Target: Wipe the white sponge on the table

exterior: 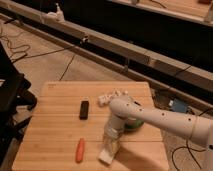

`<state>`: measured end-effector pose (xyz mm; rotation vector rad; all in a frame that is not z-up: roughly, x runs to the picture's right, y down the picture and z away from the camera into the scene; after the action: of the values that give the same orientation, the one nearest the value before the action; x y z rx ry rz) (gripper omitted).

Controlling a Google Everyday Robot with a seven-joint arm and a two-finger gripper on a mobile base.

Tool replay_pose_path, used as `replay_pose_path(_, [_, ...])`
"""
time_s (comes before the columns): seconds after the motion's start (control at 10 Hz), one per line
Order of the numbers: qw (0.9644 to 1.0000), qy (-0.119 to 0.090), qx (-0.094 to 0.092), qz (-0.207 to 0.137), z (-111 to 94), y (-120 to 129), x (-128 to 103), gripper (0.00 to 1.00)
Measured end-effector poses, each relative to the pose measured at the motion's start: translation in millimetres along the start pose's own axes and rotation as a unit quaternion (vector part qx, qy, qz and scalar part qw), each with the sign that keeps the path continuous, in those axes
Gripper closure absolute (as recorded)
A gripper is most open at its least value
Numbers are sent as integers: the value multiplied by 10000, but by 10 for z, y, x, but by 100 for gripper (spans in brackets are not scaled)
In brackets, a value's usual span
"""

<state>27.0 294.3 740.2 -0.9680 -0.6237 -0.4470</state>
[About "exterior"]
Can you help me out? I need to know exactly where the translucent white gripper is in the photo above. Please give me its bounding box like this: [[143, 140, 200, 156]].
[[104, 115, 125, 157]]

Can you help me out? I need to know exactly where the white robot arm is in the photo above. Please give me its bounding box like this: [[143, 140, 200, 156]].
[[104, 95, 213, 156]]

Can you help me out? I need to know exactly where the white power strip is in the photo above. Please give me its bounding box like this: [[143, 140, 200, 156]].
[[98, 90, 128, 106]]

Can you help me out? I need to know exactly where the black rectangular block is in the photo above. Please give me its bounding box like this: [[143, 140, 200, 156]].
[[79, 101, 89, 120]]

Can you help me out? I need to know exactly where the orange carrot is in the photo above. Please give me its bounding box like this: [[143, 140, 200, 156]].
[[75, 138, 85, 163]]

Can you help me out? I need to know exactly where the blue box on floor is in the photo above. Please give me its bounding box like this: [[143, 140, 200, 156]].
[[169, 98, 188, 113]]

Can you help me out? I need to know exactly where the black chair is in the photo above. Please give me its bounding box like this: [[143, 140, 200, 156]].
[[0, 43, 37, 166]]

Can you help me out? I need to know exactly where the black cable at right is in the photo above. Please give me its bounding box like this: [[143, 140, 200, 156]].
[[171, 107, 213, 171]]

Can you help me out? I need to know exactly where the black floor cable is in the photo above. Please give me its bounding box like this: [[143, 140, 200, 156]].
[[0, 19, 88, 82]]

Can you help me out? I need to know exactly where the white object on rail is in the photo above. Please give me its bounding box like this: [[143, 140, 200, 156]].
[[46, 4, 65, 22]]

